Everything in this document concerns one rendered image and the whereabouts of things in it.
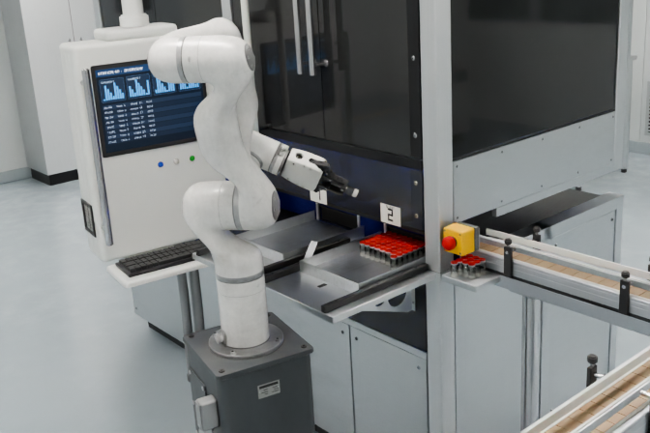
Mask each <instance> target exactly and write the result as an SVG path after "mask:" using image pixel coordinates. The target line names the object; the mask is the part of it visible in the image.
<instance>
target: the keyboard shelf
mask: <svg viewBox="0 0 650 433"><path fill-rule="evenodd" d="M171 246H174V245H170V246H166V247H162V248H158V249H154V250H150V251H146V252H142V253H138V254H135V255H131V256H127V257H124V259H125V258H128V257H132V256H136V255H139V254H140V255H141V254H143V253H147V252H152V251H155V250H159V249H164V248H169V247H171ZM205 267H209V266H207V265H204V264H202V263H200V262H198V261H196V260H194V261H191V262H188V263H184V264H180V265H177V266H173V267H169V268H165V269H162V270H158V271H154V272H150V273H148V274H141V275H137V276H133V277H128V276H127V275H126V274H124V273H123V272H122V271H121V270H120V269H118V268H117V267H116V266H115V264H114V265H110V266H108V267H107V272H108V273H110V274H111V275H112V276H113V277H114V278H115V279H116V280H117V281H118V282H119V283H121V284H122V285H123V286H124V287H125V288H131V287H134V286H137V285H141V284H145V283H148V282H152V281H156V280H159V279H163V278H167V277H171V276H174V275H177V274H183V273H187V272H191V271H194V270H198V269H202V268H205Z"/></svg>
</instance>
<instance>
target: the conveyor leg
mask: <svg viewBox="0 0 650 433"><path fill-rule="evenodd" d="M509 291H511V290H509ZM511 292H514V291H511ZM514 293H517V292H514ZM517 294H519V293H517ZM520 295H522V294H520ZM539 341H540V300H537V299H534V298H531V297H528V296H525V295H522V325H521V399H520V432H521V431H522V430H524V429H525V428H527V427H528V426H530V425H531V424H533V423H534V422H536V421H537V420H538V389H539Z"/></svg>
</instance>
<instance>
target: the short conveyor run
mask: <svg viewBox="0 0 650 433"><path fill-rule="evenodd" d="M533 231H534V232H536V234H535V233H534V234H533V240H529V239H525V238H522V237H518V236H515V235H511V234H507V233H504V232H500V231H496V230H493V229H489V228H487V235H490V236H492V237H486V236H482V235H480V247H479V250H476V251H473V252H471V253H469V254H473V256H479V257H480V258H486V271H488V272H491V273H494V274H499V275H501V281H500V282H498V283H496V284H494V285H496V286H499V287H502V288H505V289H508V290H511V291H514V292H517V293H520V294H522V295H525V296H528V297H531V298H534V299H537V300H540V301H543V302H546V303H551V304H554V305H557V306H560V307H563V308H566V309H569V310H571V311H574V312H577V313H580V314H583V315H586V316H589V317H592V318H595V319H598V320H601V321H604V322H607V323H610V324H612V325H615V326H618V327H621V328H624V329H627V330H630V331H633V332H638V333H641V334H644V335H647V336H650V264H648V272H646V271H643V270H639V269H636V268H632V267H628V266H625V265H621V264H617V263H614V262H610V261H606V260H604V259H600V258H596V257H593V256H589V255H585V254H582V253H578V252H574V251H571V250H567V249H564V248H561V247H557V246H553V245H547V244H543V243H541V235H539V234H538V233H539V232H540V231H541V227H540V226H534V227H533ZM494 237H496V238H494ZM497 238H500V239H497ZM501 239H503V240H501ZM512 242H513V243H512ZM515 243H516V244H515ZM519 244H520V245H519ZM526 245H527V246H526ZM530 246H531V247H530ZM543 250H544V251H543ZM546 251H548V252H546ZM550 252H551V253H550ZM552 253H555V254H552ZM556 254H558V255H556ZM560 255H562V256H560ZM563 256H565V257H563ZM567 257H569V258H567ZM570 258H573V259H570ZM574 259H576V260H574ZM577 260H579V261H577ZM580 261H582V262H580ZM584 262H586V263H584ZM587 263H589V264H587ZM591 264H593V265H591ZM594 265H597V266H594ZM598 266H600V267H598ZM601 267H603V268H601ZM605 268H606V269H605ZM609 269H610V270H609ZM612 270H614V271H612ZM616 271H617V272H616ZM618 272H621V273H618ZM632 275H634V276H632ZM636 276H638V277H636ZM640 277H641V278H640ZM643 278H645V279H643ZM646 279H647V280H646Z"/></svg>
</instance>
